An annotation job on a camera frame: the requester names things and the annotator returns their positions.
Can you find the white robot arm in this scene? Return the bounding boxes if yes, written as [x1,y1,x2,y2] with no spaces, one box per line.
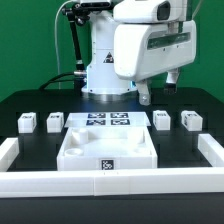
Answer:
[60,0,197,105]

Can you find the white left fence wall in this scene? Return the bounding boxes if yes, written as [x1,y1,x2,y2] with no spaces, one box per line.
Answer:
[0,138,19,172]

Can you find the white right fence wall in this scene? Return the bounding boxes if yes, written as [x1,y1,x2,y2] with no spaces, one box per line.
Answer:
[198,134,224,167]

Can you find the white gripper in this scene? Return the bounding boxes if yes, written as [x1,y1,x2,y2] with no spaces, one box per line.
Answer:
[114,21,196,106]

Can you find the white square tabletop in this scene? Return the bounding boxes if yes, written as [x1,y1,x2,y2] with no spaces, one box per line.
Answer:
[57,127,157,171]

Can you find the white marker sheet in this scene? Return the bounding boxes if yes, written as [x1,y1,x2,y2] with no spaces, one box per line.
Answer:
[65,112,151,127]

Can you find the black cable bundle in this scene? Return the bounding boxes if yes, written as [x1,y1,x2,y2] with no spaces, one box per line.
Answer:
[38,6,88,91]

